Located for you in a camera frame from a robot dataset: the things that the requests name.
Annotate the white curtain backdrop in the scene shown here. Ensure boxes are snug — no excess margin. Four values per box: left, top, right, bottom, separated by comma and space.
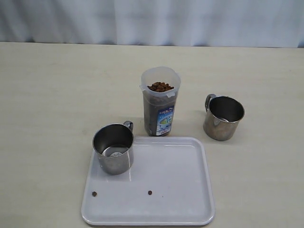
0, 0, 304, 48

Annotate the clear plastic container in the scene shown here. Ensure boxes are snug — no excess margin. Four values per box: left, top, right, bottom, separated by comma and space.
140, 66, 181, 136

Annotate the steel mug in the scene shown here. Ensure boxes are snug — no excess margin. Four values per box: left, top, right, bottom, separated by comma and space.
203, 94, 245, 141
92, 121, 134, 175

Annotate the white plastic tray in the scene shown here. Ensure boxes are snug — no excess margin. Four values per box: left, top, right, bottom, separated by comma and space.
81, 137, 215, 226

